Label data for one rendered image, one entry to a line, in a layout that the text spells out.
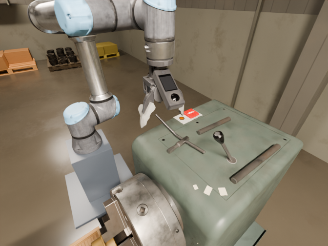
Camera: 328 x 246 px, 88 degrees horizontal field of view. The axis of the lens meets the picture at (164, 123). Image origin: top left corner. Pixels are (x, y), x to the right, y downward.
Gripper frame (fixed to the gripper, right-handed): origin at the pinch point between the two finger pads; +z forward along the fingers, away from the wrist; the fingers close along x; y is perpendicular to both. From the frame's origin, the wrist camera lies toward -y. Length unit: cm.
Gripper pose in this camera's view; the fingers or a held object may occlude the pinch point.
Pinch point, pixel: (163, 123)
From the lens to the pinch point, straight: 55.4
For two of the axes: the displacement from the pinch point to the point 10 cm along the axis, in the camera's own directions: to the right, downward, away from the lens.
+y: -4.6, -5.1, 7.2
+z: 0.0, 8.1, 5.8
